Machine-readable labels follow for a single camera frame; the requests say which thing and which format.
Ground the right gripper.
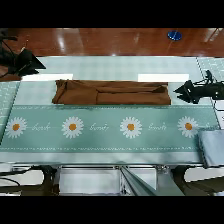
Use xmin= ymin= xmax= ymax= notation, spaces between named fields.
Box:
xmin=173 ymin=79 xmax=221 ymax=105

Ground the grey-blue garment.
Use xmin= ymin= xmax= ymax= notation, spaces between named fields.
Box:
xmin=197 ymin=128 xmax=224 ymax=169

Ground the brown garment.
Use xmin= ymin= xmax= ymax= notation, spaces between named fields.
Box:
xmin=51 ymin=78 xmax=172 ymax=106

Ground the silver frame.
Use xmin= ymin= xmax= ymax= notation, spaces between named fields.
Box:
xmin=0 ymin=161 xmax=224 ymax=197

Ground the black cable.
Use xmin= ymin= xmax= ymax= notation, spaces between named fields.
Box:
xmin=0 ymin=167 xmax=45 ymax=188

